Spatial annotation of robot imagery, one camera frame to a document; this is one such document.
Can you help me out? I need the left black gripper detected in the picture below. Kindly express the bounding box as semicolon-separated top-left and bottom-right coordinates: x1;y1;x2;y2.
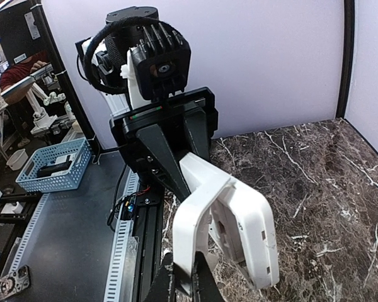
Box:
110;87;218;201

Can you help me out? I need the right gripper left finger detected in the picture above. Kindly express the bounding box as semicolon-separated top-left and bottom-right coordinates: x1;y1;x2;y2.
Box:
146;253;176;302

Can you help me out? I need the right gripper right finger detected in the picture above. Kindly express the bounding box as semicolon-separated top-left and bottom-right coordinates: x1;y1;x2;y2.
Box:
192;252;225;302

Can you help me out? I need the white battery cover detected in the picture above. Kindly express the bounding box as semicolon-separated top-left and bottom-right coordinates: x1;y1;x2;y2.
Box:
173;176;230;282

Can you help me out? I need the white remote control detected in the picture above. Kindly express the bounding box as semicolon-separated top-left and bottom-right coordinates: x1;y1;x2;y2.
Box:
173;153;280;293

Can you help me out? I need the patterned phone case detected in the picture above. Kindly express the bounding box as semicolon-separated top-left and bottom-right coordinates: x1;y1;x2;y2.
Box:
0;265;32;301

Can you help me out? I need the blue plastic basket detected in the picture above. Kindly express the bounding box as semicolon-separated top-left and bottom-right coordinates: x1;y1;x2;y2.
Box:
16;138;91;193

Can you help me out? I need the person in red shirt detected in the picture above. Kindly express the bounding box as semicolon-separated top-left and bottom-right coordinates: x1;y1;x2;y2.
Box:
0;50;50;148

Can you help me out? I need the white slotted cable duct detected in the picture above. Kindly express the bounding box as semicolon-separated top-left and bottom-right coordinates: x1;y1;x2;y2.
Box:
103;169;139;301

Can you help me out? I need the black front rail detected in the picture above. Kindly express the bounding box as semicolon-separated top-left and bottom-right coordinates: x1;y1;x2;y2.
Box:
132;184;164;301

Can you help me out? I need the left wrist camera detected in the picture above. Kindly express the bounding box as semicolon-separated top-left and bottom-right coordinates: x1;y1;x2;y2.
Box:
120;21;192;109

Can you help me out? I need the left black frame post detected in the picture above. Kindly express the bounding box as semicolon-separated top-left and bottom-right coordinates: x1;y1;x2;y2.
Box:
34;0;103;158

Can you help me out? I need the black frame post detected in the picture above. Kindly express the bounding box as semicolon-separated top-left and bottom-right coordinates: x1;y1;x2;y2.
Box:
34;0;103;158
336;0;356;118

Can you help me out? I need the right black frame post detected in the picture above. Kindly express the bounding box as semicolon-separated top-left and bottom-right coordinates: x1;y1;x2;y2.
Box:
336;0;356;118

